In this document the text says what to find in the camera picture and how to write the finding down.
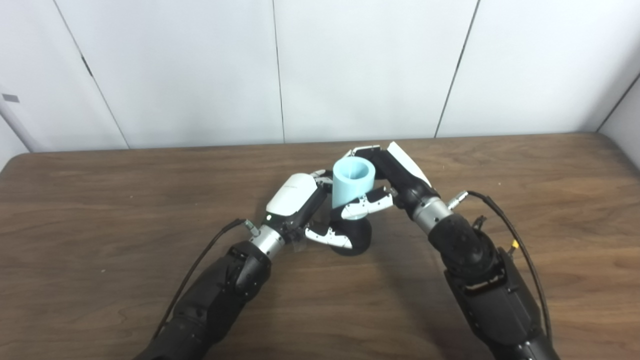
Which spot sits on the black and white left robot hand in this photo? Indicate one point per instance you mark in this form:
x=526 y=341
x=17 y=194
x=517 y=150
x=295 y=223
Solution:
x=292 y=197

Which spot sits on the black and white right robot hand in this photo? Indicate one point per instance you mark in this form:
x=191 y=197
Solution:
x=405 y=175

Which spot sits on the black flared nozzle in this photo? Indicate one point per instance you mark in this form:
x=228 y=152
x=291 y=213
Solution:
x=360 y=235

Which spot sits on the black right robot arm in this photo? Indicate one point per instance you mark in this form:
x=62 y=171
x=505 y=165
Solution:
x=490 y=295

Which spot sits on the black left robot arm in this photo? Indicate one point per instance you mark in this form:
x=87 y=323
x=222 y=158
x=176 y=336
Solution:
x=215 y=300

